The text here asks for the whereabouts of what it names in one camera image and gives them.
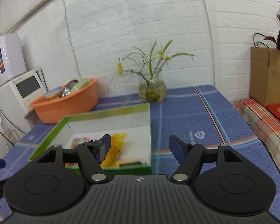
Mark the white machine with screen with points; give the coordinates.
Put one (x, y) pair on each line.
(11, 100)

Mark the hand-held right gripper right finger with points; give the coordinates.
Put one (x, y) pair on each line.
(176, 149)

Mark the blue patterned tablecloth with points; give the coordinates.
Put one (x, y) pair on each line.
(191, 116)

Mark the metal bowl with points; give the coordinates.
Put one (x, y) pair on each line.
(67, 89)

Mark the orange plastic basin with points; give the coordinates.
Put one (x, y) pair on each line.
(67, 108)

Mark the clear glass jar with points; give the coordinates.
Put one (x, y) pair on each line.
(10, 134)

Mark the white water purifier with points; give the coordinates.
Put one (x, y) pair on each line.
(10, 56)

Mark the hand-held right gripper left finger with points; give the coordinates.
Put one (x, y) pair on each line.
(105, 147)

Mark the flat colourful book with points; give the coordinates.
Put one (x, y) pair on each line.
(52, 94)

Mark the orange plaid cloth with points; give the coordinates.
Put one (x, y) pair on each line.
(259, 117)

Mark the pink snack packet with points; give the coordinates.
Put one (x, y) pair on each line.
(84, 140)

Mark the yellow snack packet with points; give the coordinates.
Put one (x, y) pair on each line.
(117, 144)

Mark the glass vase with flowers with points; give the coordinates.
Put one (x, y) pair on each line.
(151, 71)

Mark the green cardboard box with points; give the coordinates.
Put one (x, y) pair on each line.
(112, 121)

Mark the brown paper bag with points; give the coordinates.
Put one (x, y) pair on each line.
(268, 79)

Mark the pale green box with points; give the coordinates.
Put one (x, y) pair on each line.
(82, 84)

